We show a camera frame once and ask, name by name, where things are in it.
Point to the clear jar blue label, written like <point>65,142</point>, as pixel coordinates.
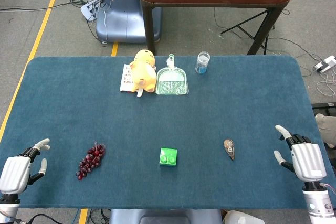
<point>202,64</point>

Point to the red plastic grape bunch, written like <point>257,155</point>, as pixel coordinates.
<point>90,161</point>

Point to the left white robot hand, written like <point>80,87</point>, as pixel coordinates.
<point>14,171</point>

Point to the brown correction tape dispenser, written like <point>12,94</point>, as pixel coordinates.
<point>229,150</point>

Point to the white power strip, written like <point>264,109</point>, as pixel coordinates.
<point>88,10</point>
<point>326,64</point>

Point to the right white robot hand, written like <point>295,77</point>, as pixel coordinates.
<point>308,161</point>

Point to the yellow plush toy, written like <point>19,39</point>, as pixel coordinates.
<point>143,74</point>

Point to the blue felt table cloth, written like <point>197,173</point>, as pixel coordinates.
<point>236,103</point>

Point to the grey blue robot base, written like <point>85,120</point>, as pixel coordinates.
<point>165,216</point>

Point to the green packaged dustpan set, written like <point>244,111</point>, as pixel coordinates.
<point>172,82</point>

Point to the white plastic jug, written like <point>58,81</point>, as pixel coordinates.
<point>241,218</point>

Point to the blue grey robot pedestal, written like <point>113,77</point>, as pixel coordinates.
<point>120,22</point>

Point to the beige fabric object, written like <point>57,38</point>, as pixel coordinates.
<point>326,129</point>

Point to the white booklet red print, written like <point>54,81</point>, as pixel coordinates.
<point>126,79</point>

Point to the green toy block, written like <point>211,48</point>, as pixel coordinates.
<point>168,157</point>

